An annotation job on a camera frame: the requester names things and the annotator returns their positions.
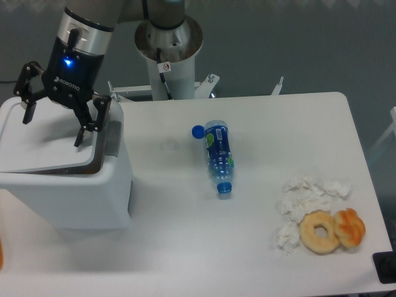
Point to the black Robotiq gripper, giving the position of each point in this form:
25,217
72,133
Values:
68,80

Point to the white trash can lid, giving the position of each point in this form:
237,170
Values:
46,143

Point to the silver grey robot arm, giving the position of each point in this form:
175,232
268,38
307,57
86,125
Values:
166,37

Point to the white trash can body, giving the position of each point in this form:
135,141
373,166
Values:
94,196

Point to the blue bottle cap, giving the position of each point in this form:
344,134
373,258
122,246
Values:
198,131

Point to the orange object at left edge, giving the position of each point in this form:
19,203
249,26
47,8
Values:
1,256

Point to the blue plastic water bottle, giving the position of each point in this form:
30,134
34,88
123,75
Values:
220,159

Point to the crumpled white tissue large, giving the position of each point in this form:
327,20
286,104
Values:
307,194

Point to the crumpled white tissue small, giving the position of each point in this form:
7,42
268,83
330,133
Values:
288,238

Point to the orange glazed twisted bread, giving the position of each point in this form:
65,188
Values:
349,228

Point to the black device at table corner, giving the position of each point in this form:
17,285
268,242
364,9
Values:
385,266

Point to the plain ring donut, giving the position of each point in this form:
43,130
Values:
316,231

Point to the white metal frame at right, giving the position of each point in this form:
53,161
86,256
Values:
383,143

